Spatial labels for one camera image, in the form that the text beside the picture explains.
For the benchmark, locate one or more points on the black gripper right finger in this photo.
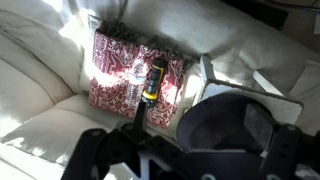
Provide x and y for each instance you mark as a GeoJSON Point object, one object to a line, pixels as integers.
{"type": "Point", "coordinates": [281, 160]}

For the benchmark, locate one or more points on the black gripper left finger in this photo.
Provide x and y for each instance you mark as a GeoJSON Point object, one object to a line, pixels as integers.
{"type": "Point", "coordinates": [91, 158]}

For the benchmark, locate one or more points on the small white wooden chair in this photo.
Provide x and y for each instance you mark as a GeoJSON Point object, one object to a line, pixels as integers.
{"type": "Point", "coordinates": [283, 107]}

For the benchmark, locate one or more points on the black hat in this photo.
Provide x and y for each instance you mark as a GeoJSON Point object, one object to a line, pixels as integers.
{"type": "Point", "coordinates": [217, 124]}

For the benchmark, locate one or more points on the black yellow flashlight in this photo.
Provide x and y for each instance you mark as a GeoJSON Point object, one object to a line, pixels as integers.
{"type": "Point", "coordinates": [151, 91]}

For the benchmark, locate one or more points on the clear plastic water bottle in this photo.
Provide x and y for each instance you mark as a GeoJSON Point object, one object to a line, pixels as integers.
{"type": "Point", "coordinates": [137, 78]}

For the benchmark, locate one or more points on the red white patterned cloth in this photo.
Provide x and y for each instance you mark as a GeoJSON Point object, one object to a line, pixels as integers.
{"type": "Point", "coordinates": [115, 49]}

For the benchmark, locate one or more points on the cream fabric sofa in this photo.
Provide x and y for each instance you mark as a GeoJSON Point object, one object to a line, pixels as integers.
{"type": "Point", "coordinates": [43, 71]}

